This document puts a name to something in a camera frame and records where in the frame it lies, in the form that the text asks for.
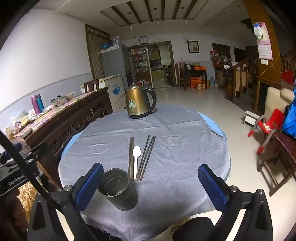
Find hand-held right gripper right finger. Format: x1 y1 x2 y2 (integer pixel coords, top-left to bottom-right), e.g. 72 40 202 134
198 164 274 241

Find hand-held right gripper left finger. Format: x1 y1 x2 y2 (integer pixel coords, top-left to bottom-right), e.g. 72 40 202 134
27 163 104 241

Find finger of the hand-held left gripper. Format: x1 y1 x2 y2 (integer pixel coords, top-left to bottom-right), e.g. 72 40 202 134
0 142 22 164
20 142 49 163

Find metal utensil holder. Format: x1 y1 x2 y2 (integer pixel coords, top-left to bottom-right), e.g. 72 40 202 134
98 169 139 211

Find dark chopstick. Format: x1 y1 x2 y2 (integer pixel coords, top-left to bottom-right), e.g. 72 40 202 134
136 135 151 178
138 136 154 181
140 136 157 181
131 137 135 181
129 137 133 179

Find white spoon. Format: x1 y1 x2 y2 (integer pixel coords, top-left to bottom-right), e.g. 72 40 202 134
132 146 141 179

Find person's left forearm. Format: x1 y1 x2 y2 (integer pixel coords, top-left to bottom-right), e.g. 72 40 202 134
0 196 28 241

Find yellow patterned rug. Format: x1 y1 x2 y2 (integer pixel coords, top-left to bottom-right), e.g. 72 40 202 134
18 182 38 217

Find clear snack bags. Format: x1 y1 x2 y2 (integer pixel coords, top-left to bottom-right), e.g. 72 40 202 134
5 111 31 139

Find patterned table mat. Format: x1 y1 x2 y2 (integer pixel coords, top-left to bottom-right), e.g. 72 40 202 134
14 89 100 137

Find carved wooden sideboard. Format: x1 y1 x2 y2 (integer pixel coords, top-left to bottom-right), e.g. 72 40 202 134
13 87 114 188

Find pink bottle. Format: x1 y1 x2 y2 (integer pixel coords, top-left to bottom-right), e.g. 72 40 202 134
31 95 41 115

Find pot with glass lid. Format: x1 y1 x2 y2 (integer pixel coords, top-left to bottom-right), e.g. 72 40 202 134
51 94 67 106

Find grey tablecloth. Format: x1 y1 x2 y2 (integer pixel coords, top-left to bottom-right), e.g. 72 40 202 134
58 105 232 241

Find blue tablecloth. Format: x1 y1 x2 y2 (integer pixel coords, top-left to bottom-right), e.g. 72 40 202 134
60 111 228 160

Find white step stool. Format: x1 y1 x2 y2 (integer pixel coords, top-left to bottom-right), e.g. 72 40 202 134
243 110 261 124

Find dark wooden chair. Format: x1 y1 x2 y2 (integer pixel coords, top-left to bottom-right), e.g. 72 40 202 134
257 133 296 197

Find red child chair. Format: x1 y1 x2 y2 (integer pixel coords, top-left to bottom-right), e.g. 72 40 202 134
248 108 285 155

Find gold electric kettle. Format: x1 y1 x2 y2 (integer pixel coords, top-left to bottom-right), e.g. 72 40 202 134
124 81 157 119

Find white chest freezer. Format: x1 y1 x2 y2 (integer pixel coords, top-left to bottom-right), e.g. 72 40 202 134
80 74 125 113

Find blue bag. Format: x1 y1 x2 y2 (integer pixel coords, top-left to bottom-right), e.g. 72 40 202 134
282 87 296 139

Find beige armchair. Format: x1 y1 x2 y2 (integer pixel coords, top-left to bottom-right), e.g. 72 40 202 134
264 87 295 133

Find orange cardboard box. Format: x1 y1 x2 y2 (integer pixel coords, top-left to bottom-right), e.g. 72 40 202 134
190 77 207 90

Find wooden stair railing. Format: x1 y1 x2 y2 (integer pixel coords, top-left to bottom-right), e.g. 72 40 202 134
225 56 258 102

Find dark wooden table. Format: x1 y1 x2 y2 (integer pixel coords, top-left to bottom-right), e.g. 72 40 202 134
179 70 207 90

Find grey fridge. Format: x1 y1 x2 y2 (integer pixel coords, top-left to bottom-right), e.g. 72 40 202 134
99 43 137 90

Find kitchen shelf cabinet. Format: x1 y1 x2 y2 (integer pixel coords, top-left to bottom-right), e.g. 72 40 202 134
128 42 174 88

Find red hanging decoration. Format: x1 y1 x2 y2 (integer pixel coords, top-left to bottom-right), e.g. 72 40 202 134
282 71 295 84

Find framed picture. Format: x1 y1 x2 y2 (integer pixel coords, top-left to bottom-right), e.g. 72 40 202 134
187 40 200 54

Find black cable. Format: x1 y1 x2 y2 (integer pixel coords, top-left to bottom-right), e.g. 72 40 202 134
0 131 50 195

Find pink wall calendar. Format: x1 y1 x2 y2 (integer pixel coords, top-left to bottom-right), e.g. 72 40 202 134
253 22 273 61

